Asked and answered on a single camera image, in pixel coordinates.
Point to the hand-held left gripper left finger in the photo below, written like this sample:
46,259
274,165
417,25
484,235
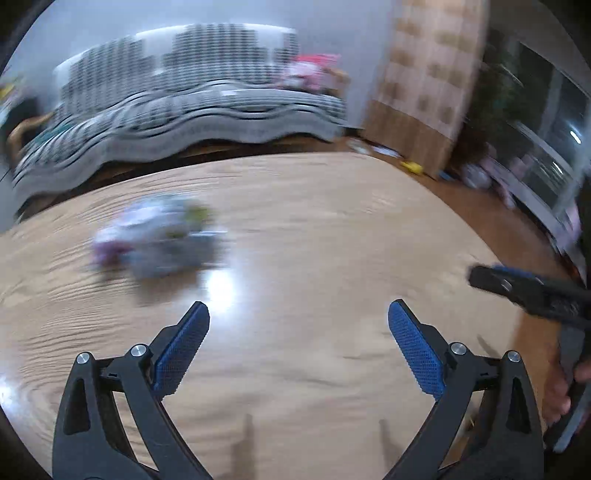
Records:
180,355

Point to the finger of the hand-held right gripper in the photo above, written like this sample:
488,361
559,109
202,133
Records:
489,277
517,274

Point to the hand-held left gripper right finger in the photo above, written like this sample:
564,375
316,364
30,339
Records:
415,355

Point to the person's right hand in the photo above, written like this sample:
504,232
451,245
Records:
558,397

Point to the pink toys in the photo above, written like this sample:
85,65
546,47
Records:
489,177

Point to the large blue white plastic packaging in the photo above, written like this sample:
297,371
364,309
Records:
171,256

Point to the purple wrapper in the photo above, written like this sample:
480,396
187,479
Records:
108,247

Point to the yellow toy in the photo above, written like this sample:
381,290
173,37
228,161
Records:
412,167

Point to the large glass window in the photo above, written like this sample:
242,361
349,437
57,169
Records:
545,138

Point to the green white wrapper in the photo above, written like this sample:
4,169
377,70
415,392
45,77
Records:
196,217

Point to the wooden cabinet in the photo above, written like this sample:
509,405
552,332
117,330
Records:
425,83

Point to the grey checkered sofa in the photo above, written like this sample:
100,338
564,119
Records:
161,106

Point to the teal white packet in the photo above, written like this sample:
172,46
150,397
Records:
53,131

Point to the wooden sofa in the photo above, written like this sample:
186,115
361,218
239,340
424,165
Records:
21,134

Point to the pink plush pillow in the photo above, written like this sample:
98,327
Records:
309,69

